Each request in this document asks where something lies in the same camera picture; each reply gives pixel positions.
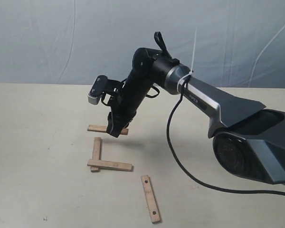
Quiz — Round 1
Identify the wooden stick with holes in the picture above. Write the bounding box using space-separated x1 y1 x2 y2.
141 175 162 224

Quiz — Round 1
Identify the diagonal wooden stick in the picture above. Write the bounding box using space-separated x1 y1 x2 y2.
92 137 102 161

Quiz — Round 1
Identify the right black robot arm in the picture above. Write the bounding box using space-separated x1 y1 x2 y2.
106 47 285 185

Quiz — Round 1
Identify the horizontal wooden stick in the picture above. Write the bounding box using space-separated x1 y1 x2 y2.
87 124 129 135

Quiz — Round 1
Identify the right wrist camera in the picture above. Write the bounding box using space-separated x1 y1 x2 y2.
87 75 108 105

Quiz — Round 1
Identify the black cable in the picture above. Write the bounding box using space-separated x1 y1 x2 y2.
165 82 285 199

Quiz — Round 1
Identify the grey fabric backdrop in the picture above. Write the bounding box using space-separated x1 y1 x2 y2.
0 0 285 88

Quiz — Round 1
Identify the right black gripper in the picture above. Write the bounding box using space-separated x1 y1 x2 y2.
106 92 138 138

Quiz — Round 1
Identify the white zip tie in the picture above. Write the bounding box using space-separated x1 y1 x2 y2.
177 27 197 92

